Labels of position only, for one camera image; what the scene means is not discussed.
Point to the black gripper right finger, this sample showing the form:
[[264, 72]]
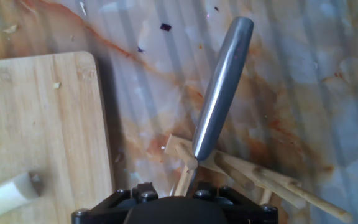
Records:
[[247, 211]]

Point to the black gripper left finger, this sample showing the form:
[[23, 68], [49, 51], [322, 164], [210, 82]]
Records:
[[104, 208]]

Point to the long white radish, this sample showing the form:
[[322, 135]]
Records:
[[5, 196]]

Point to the wooden knife rack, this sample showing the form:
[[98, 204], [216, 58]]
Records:
[[259, 174]]

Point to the wooden cutting board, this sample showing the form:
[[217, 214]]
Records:
[[42, 124]]

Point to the orange marble pattern mat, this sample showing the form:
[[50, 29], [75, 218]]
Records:
[[291, 62]]

